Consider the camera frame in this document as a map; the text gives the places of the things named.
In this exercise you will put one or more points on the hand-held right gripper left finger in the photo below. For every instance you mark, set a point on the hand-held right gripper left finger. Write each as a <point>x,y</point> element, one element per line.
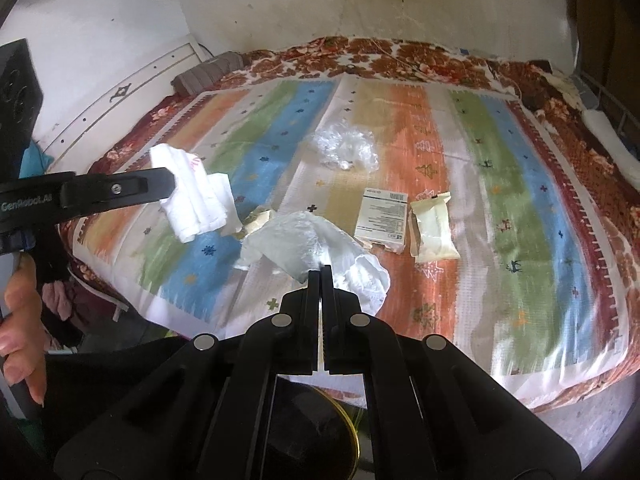
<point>300,330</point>

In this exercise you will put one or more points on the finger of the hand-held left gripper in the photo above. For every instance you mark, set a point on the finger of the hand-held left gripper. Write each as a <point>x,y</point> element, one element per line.
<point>130,189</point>

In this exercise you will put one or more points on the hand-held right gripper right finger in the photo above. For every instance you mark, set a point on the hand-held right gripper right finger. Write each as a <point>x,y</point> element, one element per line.
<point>345,330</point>

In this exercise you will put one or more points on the white cloth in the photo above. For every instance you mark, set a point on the white cloth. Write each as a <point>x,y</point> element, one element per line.
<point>197,200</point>
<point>610,137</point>

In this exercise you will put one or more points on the white plastic bag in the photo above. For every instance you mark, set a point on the white plastic bag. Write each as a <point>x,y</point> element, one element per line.
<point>310,245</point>

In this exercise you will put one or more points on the round bin with gold rim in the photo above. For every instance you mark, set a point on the round bin with gold rim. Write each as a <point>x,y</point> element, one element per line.
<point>310,425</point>

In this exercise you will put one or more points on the person's left hand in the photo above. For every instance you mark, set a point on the person's left hand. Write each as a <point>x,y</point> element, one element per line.
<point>22,310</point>

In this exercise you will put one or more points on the white decorated headboard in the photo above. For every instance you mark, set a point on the white decorated headboard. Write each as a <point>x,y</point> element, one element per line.
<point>125,91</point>

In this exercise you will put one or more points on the white cardboard box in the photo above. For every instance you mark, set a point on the white cardboard box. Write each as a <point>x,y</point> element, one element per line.
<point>382,221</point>

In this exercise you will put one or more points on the yellowish flat packet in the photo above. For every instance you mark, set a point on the yellowish flat packet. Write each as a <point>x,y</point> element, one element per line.
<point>257,220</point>

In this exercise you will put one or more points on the cream wrapped packet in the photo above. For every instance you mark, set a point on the cream wrapped packet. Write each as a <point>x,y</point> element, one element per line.
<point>432,227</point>

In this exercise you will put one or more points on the grey pillow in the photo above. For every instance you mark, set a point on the grey pillow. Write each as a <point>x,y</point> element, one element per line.
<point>207,75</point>

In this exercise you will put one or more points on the striped colourful blanket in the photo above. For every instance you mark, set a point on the striped colourful blanket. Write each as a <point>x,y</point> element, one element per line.
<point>500,260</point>

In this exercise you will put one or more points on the crumpled clear plastic bag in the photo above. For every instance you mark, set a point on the crumpled clear plastic bag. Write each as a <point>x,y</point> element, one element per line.
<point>346,147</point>

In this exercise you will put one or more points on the red floral bedsheet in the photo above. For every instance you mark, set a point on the red floral bedsheet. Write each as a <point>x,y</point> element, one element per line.
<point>400,57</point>

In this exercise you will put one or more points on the white cloth on rack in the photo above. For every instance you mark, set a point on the white cloth on rack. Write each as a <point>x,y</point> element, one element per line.
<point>610,137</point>

